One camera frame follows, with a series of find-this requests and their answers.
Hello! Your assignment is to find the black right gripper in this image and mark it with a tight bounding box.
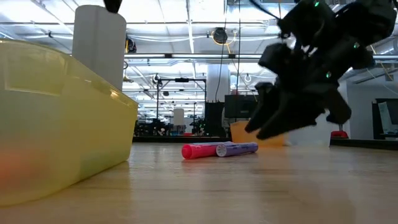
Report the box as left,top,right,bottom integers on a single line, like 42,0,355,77
244,40,374,140

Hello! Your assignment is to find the purple chunky highlighter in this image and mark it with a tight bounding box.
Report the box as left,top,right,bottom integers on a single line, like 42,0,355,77
215,141,259,158

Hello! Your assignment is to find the pink chunky highlighter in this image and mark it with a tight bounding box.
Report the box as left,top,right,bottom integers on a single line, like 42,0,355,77
181,143,219,161

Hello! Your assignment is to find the clear plastic bin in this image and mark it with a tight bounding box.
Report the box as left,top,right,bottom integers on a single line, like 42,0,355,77
284,123,332,148

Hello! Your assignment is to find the black equipment cabinet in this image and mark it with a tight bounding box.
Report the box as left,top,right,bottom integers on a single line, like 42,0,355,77
205,94,261,138

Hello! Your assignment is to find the white lamp with wooden base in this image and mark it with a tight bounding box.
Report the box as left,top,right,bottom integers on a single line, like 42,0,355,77
72,4,127,93

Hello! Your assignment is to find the orange plastic bin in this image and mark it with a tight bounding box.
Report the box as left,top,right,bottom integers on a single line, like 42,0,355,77
230,121,285,147

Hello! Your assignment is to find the small white table lamp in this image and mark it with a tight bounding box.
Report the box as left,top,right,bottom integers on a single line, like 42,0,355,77
172,108,185,136

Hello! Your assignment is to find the black robot rig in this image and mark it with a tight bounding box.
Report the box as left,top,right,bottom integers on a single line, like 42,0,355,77
133,77,208,137

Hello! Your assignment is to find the yellow plastic bin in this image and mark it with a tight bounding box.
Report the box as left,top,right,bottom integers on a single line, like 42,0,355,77
0,38,139,207

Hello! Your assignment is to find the black aluminium table frame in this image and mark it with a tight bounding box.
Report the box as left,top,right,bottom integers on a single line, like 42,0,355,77
132,135,398,151

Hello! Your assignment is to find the black ceiling cable reel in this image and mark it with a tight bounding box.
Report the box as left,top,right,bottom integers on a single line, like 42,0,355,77
212,27,229,45

